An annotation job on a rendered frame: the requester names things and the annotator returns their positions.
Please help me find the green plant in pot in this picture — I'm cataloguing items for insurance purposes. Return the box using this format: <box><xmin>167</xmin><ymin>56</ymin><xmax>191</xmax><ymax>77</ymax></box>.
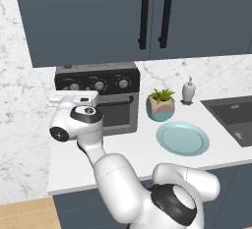
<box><xmin>145</xmin><ymin>87</ymin><xmax>177</xmax><ymax>123</ymax></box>

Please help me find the dark blue wall cupboard door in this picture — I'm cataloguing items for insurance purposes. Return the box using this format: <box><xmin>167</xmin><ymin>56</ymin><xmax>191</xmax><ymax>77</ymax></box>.
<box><xmin>12</xmin><ymin>0</ymin><xmax>157</xmax><ymax>69</ymax></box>
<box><xmin>149</xmin><ymin>0</ymin><xmax>252</xmax><ymax>61</ymax></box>

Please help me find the black toaster oven door handle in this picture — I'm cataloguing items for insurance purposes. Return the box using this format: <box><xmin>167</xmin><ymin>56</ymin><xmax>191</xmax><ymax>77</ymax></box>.
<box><xmin>97</xmin><ymin>95</ymin><xmax>135</xmax><ymax>107</ymax></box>

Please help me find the dark grey sink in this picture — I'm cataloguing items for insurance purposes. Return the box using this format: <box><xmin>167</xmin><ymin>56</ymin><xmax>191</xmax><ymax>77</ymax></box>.
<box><xmin>199</xmin><ymin>95</ymin><xmax>252</xmax><ymax>148</ymax></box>

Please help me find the white soap dispenser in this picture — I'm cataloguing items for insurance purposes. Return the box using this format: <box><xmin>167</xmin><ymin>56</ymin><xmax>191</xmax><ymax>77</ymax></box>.
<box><xmin>181</xmin><ymin>75</ymin><xmax>197</xmax><ymax>106</ymax></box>

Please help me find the black cupboard bar handle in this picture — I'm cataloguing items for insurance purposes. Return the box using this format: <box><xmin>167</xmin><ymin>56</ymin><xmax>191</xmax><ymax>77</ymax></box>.
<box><xmin>157</xmin><ymin>0</ymin><xmax>174</xmax><ymax>50</ymax></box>
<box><xmin>137</xmin><ymin>0</ymin><xmax>151</xmax><ymax>51</ymax></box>

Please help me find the light blue plate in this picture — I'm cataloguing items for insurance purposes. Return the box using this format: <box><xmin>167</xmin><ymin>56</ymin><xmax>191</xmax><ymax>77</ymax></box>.
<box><xmin>155</xmin><ymin>121</ymin><xmax>211</xmax><ymax>157</ymax></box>

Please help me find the black toaster oven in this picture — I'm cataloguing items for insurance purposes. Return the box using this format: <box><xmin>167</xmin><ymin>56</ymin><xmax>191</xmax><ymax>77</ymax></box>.
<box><xmin>54</xmin><ymin>61</ymin><xmax>142</xmax><ymax>138</ymax></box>

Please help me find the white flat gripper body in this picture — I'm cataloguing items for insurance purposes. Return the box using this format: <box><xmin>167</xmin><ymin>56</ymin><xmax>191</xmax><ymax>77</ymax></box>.
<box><xmin>48</xmin><ymin>89</ymin><xmax>99</xmax><ymax>107</ymax></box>

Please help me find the dark blue base cupboard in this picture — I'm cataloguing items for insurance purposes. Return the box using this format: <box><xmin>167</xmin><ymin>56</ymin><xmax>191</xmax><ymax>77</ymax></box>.
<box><xmin>52</xmin><ymin>163</ymin><xmax>252</xmax><ymax>229</ymax></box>

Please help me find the grey toaster oven door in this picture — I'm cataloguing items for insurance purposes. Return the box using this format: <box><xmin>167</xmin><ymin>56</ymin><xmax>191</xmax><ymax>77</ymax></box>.
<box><xmin>94</xmin><ymin>91</ymin><xmax>140</xmax><ymax>137</ymax></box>

